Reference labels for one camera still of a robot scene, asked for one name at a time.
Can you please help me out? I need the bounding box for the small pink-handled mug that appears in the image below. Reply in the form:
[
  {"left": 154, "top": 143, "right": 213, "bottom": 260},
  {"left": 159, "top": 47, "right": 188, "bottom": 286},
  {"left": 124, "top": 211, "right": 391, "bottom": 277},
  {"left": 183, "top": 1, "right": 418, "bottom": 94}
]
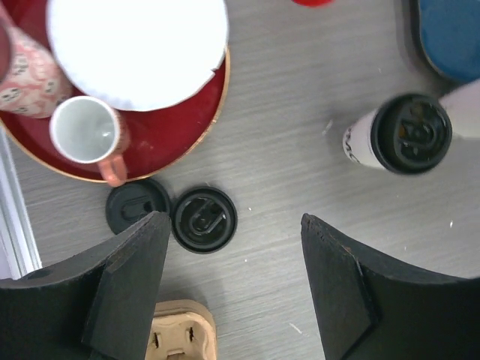
[{"left": 49, "top": 96, "right": 131, "bottom": 187}]

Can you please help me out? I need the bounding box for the pink floral pitcher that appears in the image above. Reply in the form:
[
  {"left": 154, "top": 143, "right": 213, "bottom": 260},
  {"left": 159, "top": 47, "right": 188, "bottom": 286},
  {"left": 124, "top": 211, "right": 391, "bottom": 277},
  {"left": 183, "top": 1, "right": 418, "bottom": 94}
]
[{"left": 1, "top": 14, "right": 74, "bottom": 119}]

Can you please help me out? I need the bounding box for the white paper plate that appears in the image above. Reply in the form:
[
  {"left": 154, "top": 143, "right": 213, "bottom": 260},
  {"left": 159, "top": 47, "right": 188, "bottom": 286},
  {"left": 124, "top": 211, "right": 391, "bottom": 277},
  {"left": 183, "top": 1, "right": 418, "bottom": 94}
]
[{"left": 46, "top": 0, "right": 230, "bottom": 112}]

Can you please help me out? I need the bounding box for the white paper cup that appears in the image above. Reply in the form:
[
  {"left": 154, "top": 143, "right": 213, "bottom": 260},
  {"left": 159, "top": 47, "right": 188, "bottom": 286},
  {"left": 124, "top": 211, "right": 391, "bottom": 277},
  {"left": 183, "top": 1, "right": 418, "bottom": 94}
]
[{"left": 342, "top": 108, "right": 386, "bottom": 170}]

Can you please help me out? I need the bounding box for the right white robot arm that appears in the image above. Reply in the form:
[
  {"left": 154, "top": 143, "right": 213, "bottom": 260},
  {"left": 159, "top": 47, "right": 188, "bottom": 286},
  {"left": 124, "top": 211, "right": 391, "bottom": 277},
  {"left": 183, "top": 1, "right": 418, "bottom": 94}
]
[{"left": 439, "top": 79, "right": 480, "bottom": 140}]

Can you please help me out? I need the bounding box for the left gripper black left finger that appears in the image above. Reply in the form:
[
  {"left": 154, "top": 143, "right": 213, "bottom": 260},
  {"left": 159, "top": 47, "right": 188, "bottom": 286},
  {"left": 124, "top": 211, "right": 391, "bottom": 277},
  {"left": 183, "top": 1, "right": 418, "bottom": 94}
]
[{"left": 1, "top": 211, "right": 170, "bottom": 359}]

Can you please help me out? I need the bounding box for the blue leaf-shaped dish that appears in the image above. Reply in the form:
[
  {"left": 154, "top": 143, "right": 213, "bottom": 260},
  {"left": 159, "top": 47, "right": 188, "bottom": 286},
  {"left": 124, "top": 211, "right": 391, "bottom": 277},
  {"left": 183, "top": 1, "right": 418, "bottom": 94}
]
[{"left": 416, "top": 0, "right": 479, "bottom": 83}]

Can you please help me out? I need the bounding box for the stack of black lids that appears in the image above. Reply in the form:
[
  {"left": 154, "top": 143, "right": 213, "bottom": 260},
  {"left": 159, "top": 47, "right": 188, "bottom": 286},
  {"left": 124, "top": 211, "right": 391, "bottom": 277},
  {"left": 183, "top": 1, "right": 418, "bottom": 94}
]
[{"left": 171, "top": 185, "right": 238, "bottom": 254}]

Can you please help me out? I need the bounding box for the red cylindrical straw holder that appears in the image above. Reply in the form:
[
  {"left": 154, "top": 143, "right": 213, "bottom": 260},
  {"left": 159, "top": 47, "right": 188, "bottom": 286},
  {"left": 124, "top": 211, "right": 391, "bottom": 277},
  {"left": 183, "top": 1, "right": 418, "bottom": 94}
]
[{"left": 292, "top": 0, "right": 333, "bottom": 8}]

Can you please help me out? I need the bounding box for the single black lid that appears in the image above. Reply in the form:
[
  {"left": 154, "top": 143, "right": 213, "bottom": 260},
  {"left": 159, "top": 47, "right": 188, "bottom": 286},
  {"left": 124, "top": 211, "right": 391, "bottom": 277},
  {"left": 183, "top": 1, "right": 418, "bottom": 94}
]
[{"left": 105, "top": 178, "right": 171, "bottom": 235}]

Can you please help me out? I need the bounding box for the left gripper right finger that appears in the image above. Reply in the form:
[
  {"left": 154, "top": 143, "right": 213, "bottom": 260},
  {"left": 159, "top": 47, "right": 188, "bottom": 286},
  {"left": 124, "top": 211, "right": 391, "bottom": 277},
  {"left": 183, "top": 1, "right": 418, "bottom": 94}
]
[{"left": 301, "top": 214, "right": 479, "bottom": 359}]

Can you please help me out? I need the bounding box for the beige pulp cup carrier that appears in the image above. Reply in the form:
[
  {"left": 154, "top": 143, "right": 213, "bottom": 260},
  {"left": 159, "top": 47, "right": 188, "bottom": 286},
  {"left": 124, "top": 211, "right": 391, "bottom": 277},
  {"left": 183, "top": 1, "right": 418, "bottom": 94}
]
[{"left": 145, "top": 299, "right": 218, "bottom": 360}]

